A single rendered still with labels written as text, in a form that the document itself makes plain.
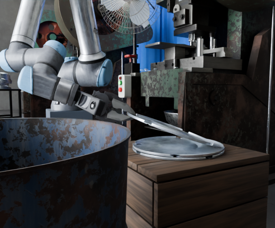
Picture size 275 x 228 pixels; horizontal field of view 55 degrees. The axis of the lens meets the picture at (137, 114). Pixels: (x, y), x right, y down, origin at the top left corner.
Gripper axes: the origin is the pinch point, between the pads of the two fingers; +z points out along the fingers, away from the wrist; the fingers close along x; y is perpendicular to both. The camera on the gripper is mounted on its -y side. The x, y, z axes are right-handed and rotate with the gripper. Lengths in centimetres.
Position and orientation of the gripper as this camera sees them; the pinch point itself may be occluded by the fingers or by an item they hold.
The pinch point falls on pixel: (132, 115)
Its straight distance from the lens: 83.8
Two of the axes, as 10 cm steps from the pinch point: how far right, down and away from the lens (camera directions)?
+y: -1.9, -0.9, 9.8
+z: 9.2, 3.2, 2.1
